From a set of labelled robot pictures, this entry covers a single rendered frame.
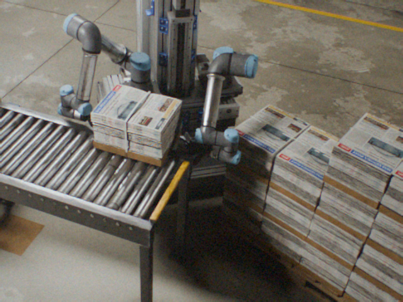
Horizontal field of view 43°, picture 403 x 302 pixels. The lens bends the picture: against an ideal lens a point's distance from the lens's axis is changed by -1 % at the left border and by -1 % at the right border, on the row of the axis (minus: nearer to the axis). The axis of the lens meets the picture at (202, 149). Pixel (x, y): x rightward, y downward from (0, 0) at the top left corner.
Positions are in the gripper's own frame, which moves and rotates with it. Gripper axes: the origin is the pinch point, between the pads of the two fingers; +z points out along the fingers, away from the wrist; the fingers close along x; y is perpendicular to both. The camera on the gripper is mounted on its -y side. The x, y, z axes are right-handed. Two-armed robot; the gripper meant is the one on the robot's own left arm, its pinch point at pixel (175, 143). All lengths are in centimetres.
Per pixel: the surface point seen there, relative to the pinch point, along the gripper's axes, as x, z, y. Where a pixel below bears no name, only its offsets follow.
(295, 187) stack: -2, -66, -8
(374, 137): -11, -96, 28
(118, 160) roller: 25.6, 20.8, 1.2
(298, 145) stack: -20, -62, 5
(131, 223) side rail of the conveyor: 62, -3, 2
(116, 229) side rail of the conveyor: 62, 4, -5
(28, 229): 28, 86, -78
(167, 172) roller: 23.5, -5.1, 1.2
